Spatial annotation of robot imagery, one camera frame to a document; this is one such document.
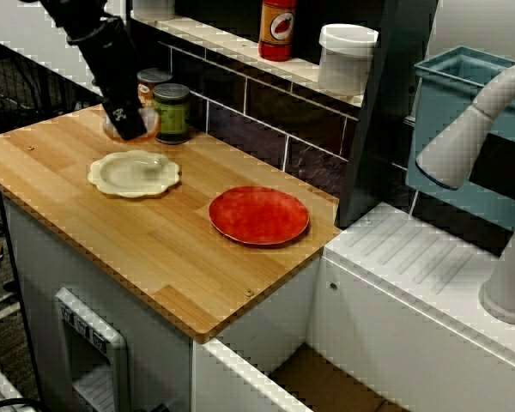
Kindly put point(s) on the white metal bar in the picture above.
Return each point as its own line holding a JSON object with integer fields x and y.
{"x": 0, "y": 315}

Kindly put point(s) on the red round plate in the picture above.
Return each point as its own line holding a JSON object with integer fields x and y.
{"x": 257, "y": 214}

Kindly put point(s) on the grey toy faucet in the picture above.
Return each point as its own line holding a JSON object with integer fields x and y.
{"x": 455, "y": 141}

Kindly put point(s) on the white toy sink unit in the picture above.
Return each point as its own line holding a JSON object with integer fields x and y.
{"x": 390, "y": 300}

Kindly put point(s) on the orange toy beans can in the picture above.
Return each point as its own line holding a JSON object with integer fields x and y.
{"x": 156, "y": 77}

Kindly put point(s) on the green toy peas can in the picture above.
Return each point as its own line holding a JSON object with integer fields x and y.
{"x": 171, "y": 116}

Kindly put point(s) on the white lidded plastic tub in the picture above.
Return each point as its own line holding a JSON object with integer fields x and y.
{"x": 345, "y": 64}

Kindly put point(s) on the grey toy dishwasher panel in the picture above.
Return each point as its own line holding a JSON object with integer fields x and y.
{"x": 116, "y": 356}

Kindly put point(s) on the red hot sauce bottle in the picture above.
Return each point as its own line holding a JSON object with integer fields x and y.
{"x": 276, "y": 38}

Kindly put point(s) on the cream scalloped plate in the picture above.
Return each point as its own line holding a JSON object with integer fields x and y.
{"x": 129, "y": 176}

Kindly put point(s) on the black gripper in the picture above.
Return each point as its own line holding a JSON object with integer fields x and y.
{"x": 107, "y": 68}

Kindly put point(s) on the teal plastic bin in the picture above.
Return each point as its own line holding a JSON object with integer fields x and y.
{"x": 438, "y": 111}

